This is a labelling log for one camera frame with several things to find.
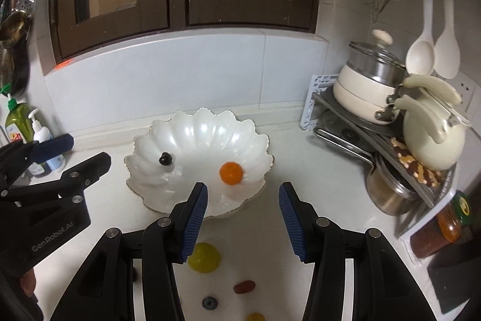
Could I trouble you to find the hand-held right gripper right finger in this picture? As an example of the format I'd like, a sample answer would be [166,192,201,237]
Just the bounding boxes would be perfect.
[279,182,433,321]

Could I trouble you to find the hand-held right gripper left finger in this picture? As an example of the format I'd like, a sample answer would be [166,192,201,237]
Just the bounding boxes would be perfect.
[51,183,208,321]

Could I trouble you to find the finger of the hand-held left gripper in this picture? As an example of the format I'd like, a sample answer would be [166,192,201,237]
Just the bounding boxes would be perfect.
[0,135,74,190]
[0,152,112,205]

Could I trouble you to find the yellow-green round fruit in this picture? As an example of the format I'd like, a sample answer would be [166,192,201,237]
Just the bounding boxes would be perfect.
[188,242,222,273]

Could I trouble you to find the white scalloped bowl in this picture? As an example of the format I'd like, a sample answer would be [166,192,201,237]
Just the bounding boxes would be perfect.
[124,107,276,219]

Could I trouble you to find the person's left hand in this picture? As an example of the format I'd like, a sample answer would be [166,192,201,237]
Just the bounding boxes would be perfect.
[20,266,38,298]

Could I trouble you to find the white pump bottle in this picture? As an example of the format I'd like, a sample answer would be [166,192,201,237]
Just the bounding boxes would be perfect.
[28,108,66,173]

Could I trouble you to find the green dish soap bottle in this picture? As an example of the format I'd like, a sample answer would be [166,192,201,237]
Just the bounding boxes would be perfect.
[2,88,34,144]

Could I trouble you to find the orange tangerine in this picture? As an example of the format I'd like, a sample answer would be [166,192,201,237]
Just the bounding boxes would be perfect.
[219,162,243,186]

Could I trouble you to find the dark plum, held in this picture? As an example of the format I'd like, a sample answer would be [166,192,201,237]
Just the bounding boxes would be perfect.
[233,280,256,294]

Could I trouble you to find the black frying pan hanging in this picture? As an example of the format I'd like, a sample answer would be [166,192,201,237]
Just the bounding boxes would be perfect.
[0,43,31,98]

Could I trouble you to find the steel pot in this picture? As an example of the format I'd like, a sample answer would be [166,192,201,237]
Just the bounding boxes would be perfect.
[365,152,425,216]

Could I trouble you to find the brass ladle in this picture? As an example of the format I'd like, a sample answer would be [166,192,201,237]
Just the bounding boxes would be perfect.
[0,11,31,51]

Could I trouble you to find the metal shelf rack white ends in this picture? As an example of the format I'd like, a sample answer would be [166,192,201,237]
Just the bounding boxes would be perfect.
[300,74,461,265]

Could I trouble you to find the cream saucepan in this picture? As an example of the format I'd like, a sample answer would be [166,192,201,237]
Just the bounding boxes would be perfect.
[335,64,464,106]
[332,80,448,146]

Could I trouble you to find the brown checkered trivet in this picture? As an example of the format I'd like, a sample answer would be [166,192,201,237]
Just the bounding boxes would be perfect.
[389,137,447,189]

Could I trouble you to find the red sauce jar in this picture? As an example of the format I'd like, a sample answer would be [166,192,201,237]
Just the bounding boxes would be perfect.
[409,191,473,258]

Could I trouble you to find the cream kettle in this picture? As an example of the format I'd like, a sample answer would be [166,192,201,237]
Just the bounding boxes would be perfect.
[403,101,467,171]

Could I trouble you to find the glass lid cream knob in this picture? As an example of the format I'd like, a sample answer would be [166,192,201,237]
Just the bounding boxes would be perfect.
[349,29,406,68]

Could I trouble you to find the dark pan steel handle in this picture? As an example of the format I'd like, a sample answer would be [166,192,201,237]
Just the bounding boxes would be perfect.
[314,110,376,164]

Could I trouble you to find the white wall socket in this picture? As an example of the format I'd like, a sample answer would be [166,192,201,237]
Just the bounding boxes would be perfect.
[449,78,481,112]

